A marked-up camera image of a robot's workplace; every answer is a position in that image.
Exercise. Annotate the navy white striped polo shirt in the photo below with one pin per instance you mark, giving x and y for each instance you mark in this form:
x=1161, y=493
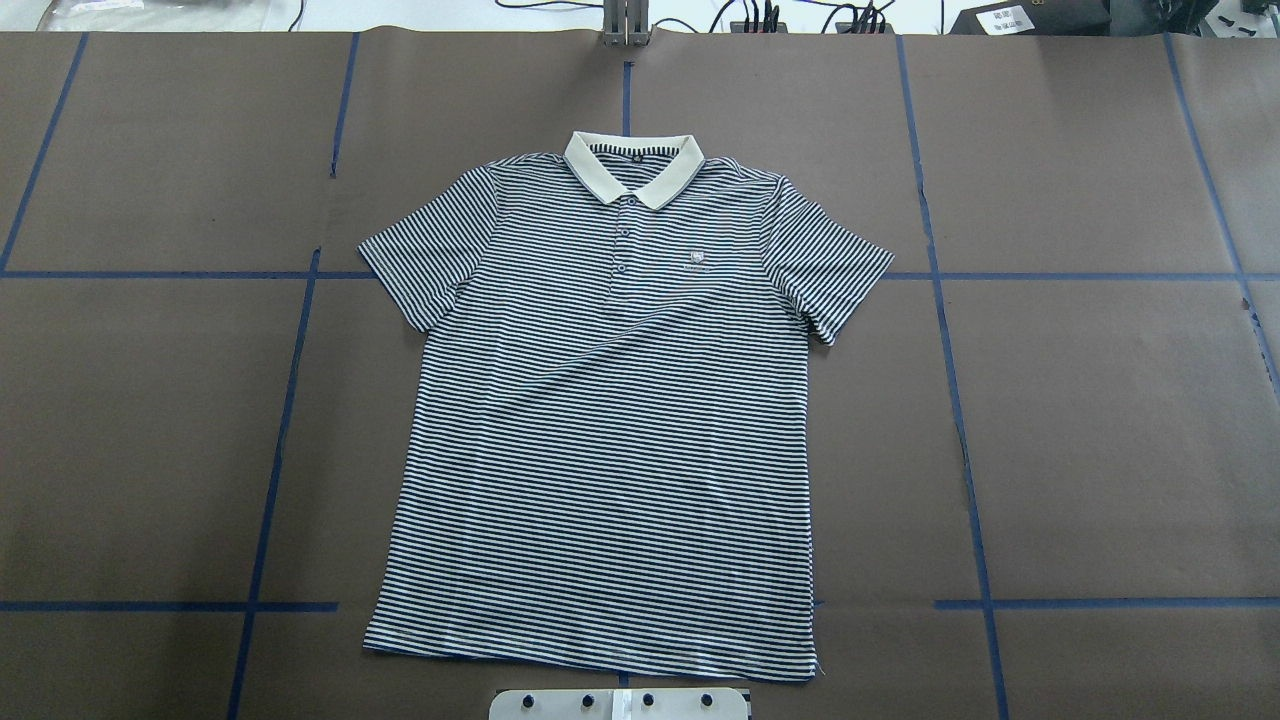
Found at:
x=607, y=465

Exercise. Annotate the black power strip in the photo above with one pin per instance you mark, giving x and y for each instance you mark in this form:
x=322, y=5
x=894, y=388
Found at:
x=763, y=26

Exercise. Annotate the black box with label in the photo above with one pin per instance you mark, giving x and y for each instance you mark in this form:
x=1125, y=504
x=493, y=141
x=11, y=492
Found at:
x=1034, y=18

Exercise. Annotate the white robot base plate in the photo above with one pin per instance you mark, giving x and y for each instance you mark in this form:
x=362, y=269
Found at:
x=623, y=703

